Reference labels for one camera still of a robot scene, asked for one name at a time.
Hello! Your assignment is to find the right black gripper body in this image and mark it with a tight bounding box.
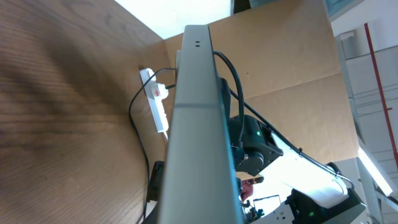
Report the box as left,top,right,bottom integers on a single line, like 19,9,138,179
146,77,233,203

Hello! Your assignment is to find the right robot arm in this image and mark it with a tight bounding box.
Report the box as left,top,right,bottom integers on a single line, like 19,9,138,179
152,77,365,223

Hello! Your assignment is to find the white USB charger plug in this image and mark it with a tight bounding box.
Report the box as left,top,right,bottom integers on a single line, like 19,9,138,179
151,83,169,101

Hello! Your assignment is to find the white power strip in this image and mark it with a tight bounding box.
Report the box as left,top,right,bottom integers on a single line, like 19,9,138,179
140,68,169,133

